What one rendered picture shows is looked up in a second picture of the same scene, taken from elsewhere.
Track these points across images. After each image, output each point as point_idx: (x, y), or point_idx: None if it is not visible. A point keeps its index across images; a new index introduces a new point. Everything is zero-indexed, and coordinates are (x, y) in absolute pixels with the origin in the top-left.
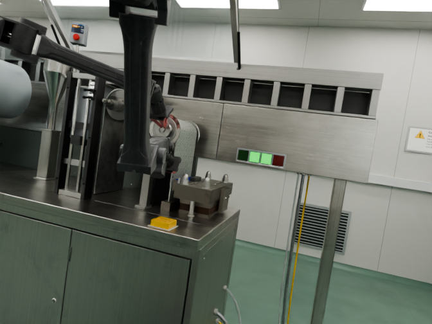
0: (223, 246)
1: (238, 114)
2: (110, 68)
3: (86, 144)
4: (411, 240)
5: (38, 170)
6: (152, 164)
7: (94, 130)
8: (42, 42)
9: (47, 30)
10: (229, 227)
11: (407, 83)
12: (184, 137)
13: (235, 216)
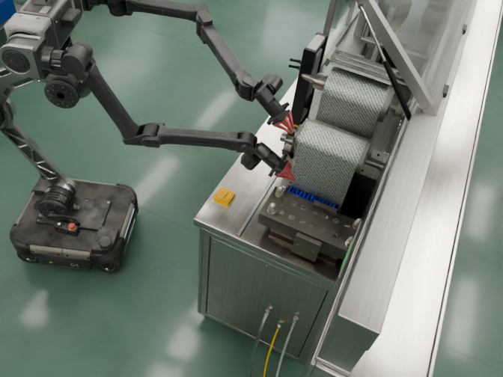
0: (276, 274)
1: (379, 183)
2: (224, 62)
3: (305, 105)
4: None
5: None
6: (125, 140)
7: (297, 99)
8: (201, 31)
9: (206, 22)
10: (290, 271)
11: None
12: (316, 157)
13: (318, 277)
